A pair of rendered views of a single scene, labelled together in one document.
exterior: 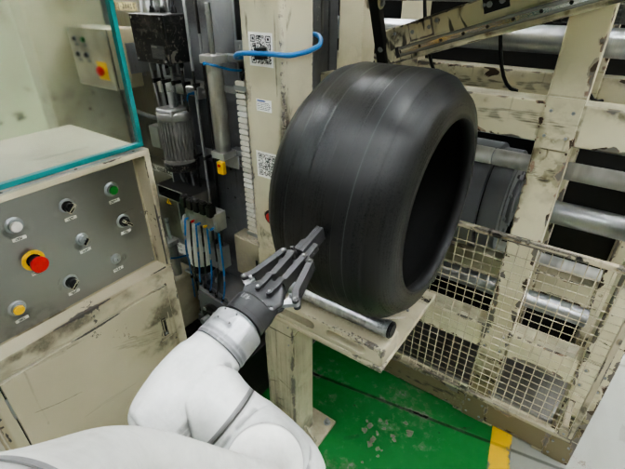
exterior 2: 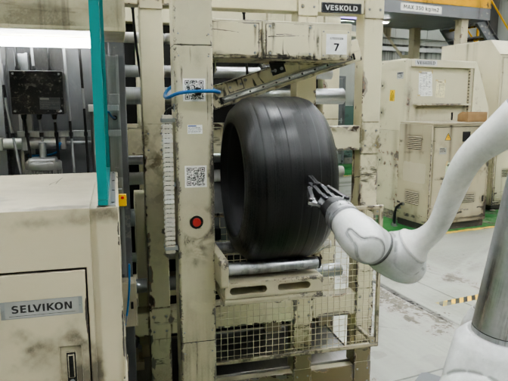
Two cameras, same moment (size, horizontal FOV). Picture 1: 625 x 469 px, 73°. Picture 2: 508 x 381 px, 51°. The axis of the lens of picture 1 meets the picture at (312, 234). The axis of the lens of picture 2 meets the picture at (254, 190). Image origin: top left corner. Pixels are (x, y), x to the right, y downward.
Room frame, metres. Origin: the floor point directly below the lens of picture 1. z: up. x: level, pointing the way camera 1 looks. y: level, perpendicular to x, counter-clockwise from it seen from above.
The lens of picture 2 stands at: (-0.22, 1.36, 1.47)
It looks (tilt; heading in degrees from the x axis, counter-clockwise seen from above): 9 degrees down; 310
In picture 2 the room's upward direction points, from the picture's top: straight up
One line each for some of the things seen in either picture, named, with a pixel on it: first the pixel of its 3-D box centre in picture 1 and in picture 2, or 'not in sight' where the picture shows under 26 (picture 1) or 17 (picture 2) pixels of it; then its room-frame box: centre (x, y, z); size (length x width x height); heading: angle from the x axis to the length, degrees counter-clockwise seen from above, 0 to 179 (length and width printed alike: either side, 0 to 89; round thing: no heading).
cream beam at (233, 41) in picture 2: not in sight; (271, 43); (1.17, -0.41, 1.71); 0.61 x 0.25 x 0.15; 55
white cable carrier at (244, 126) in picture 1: (253, 165); (169, 184); (1.16, 0.17, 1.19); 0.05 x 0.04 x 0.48; 145
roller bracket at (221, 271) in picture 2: not in sight; (215, 258); (1.10, 0.01, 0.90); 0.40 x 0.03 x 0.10; 145
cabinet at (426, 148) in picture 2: not in sight; (443, 174); (2.10, -4.94, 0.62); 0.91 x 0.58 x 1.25; 64
